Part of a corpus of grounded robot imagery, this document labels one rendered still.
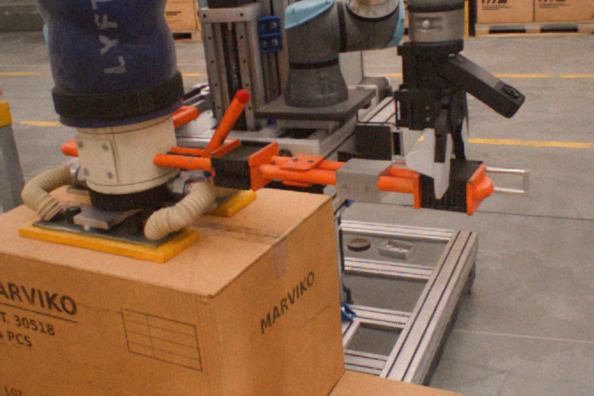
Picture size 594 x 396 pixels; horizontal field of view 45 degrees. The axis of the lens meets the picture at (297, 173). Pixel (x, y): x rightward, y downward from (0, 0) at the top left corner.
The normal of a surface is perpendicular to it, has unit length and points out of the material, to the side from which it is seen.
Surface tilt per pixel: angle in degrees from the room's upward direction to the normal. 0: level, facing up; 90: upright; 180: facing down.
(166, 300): 90
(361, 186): 90
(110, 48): 74
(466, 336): 0
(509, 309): 0
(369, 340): 0
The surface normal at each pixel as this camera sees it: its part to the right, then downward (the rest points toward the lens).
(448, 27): 0.22, 0.31
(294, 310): 0.88, 0.09
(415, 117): -0.47, 0.34
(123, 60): 0.41, 0.10
